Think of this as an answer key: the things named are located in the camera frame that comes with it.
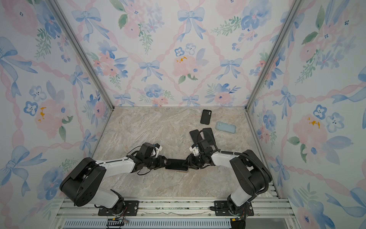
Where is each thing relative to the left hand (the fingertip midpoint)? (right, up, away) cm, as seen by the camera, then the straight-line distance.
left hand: (169, 163), depth 87 cm
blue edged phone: (+18, +15, +17) cm, 29 cm away
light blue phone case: (+41, +21, +20) cm, 50 cm away
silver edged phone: (+5, -1, 0) cm, 5 cm away
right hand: (+9, -1, 0) cm, 9 cm away
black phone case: (+27, +29, +28) cm, 48 cm away
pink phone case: (+5, -1, 0) cm, 5 cm away
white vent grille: (-8, -25, -16) cm, 31 cm away
